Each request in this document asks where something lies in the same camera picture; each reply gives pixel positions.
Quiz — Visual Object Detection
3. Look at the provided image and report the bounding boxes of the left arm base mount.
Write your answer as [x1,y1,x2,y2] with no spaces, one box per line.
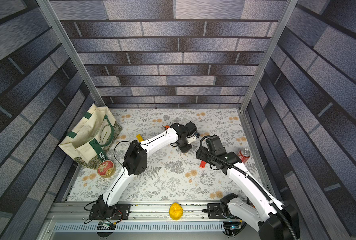
[88,204,131,221]

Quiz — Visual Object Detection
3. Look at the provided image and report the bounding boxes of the round red tin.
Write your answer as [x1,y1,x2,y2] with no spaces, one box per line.
[97,160,116,178]

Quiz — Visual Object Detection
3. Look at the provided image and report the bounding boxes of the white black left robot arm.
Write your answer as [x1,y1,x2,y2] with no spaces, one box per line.
[90,122,200,219]

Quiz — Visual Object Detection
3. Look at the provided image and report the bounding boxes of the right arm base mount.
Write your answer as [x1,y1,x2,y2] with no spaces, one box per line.
[205,203,240,221]

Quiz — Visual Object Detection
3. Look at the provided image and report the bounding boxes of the red soda can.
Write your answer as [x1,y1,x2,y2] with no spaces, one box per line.
[238,149,251,164]

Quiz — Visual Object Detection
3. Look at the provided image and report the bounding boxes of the cream green tote bag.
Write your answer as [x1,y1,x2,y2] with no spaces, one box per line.
[59,104,123,170]

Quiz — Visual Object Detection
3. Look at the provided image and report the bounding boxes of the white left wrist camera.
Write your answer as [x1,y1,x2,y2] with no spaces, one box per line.
[187,133,200,144]

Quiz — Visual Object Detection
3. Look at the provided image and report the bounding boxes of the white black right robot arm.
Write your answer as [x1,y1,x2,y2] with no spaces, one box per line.
[196,135,300,240]

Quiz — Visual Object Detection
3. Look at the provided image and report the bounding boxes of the black corrugated cable hose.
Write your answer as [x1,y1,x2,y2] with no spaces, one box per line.
[199,135,297,240]

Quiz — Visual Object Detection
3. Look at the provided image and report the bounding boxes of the yellow wooden block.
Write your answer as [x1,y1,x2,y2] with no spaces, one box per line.
[136,135,144,142]

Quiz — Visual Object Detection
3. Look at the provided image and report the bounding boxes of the slotted metal cable tray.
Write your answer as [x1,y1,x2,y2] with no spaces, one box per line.
[53,222,225,233]

